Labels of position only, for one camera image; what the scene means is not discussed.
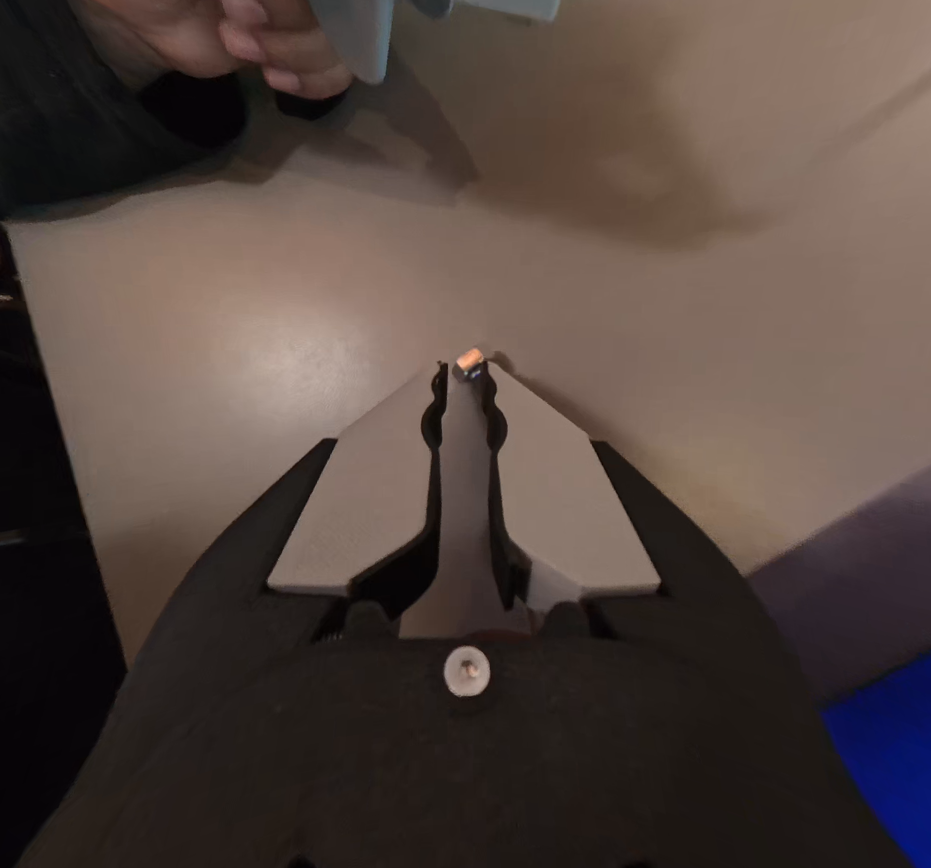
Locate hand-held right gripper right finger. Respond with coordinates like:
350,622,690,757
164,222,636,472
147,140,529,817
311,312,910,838
480,362,663,613

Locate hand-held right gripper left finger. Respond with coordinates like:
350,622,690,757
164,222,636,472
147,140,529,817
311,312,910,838
268,362,446,622

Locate blue plastic bin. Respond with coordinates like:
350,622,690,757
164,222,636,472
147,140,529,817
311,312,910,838
748,466,931,868

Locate person's left forearm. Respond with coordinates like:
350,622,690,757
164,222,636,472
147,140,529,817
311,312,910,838
0,0,250,220

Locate person's dark trousers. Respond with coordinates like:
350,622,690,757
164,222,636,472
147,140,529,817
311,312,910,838
0,228,130,865

